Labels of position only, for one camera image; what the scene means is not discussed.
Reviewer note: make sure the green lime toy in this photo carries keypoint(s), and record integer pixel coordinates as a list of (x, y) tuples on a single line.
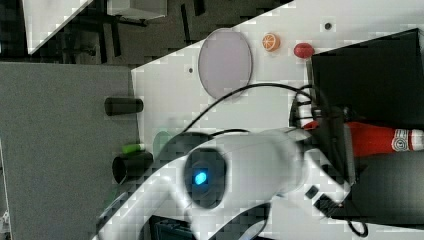
[(132, 148)]

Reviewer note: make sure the black utensil holder cup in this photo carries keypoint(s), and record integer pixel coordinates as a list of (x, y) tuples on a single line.
[(131, 167)]

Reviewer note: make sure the red apple toy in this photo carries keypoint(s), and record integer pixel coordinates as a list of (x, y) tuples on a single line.
[(303, 50)]

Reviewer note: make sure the grey round plate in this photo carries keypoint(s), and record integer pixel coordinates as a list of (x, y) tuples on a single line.
[(224, 62)]

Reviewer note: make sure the orange slice toy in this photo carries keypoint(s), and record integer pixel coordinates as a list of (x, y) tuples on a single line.
[(271, 42)]

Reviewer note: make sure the red ketchup bottle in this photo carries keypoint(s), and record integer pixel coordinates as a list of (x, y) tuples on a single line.
[(368, 140)]

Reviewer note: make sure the green colander basket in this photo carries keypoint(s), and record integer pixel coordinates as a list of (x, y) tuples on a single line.
[(160, 140)]

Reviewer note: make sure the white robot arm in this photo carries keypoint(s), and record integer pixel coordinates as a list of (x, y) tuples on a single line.
[(224, 185)]

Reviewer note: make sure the black cylinder holder upper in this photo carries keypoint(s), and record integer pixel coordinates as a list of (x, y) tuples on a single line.
[(121, 106)]

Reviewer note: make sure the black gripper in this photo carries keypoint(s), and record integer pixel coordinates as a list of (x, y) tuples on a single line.
[(334, 139)]

